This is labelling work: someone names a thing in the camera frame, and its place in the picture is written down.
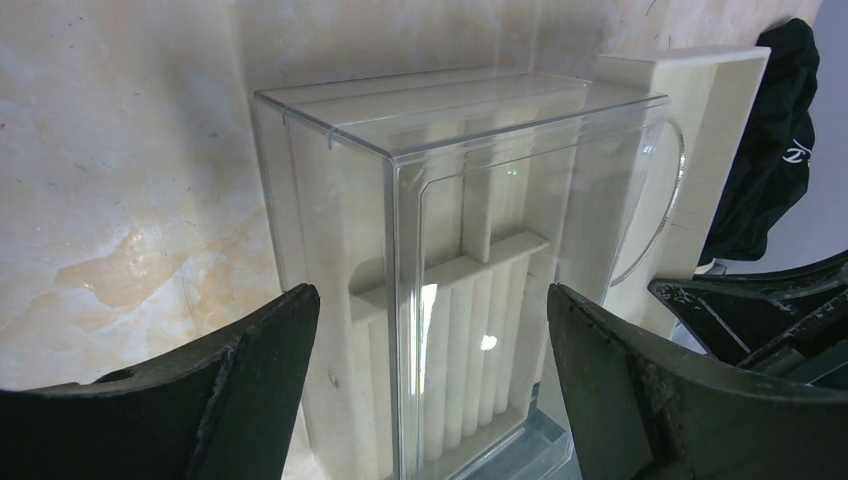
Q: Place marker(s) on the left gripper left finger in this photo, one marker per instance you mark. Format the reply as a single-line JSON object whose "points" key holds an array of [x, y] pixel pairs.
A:
{"points": [[223, 406]]}

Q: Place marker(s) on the silver wire bangle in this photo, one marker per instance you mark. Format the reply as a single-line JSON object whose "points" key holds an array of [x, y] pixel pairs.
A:
{"points": [[670, 206]]}

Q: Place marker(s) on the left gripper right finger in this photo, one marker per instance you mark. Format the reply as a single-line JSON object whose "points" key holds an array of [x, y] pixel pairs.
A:
{"points": [[643, 407]]}

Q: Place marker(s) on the beige slotted ring tray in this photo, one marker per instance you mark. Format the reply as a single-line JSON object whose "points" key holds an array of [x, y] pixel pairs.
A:
{"points": [[432, 239]]}

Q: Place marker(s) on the black cloth with print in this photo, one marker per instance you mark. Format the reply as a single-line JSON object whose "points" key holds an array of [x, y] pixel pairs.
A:
{"points": [[771, 169]]}

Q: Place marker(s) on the clear plastic box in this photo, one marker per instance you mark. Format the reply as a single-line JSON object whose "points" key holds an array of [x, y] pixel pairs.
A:
{"points": [[616, 130]]}

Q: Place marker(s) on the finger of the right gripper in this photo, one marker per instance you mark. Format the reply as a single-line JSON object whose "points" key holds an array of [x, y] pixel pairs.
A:
{"points": [[790, 324]]}

